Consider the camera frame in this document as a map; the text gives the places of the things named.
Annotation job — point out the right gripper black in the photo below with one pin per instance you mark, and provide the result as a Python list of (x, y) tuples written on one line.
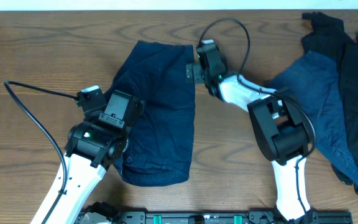
[(190, 73)]

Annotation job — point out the navy blue shorts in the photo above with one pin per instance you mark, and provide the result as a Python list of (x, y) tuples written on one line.
[(161, 141)]

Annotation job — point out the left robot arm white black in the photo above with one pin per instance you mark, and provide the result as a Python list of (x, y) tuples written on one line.
[(92, 146)]

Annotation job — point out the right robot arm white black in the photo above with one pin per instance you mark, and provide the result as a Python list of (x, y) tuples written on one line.
[(282, 130)]

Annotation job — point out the blue denim garment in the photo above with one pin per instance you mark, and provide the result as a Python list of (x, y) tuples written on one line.
[(314, 80)]

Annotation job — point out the black garment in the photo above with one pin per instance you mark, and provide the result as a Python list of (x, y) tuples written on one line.
[(330, 39)]

